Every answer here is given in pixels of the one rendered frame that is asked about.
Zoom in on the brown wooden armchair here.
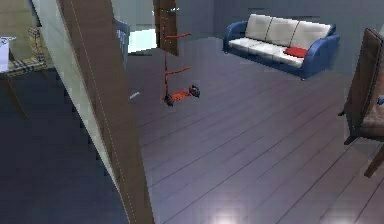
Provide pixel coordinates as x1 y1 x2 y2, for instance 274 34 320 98
337 27 384 179

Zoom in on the brown wooden room door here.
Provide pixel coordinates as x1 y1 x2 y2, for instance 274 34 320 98
55 0 156 224

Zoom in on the blue wooden chair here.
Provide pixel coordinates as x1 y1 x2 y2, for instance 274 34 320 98
114 18 132 69

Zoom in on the red cushion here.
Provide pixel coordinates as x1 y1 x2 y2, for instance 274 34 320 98
283 46 309 59

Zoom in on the blue sofa with cream cushions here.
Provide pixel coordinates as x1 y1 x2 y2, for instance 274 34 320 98
222 13 341 81

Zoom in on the plaid seat wooden chair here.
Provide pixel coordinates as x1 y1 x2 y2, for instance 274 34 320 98
0 25 48 119

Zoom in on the white box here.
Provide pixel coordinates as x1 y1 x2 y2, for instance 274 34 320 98
0 36 17 74

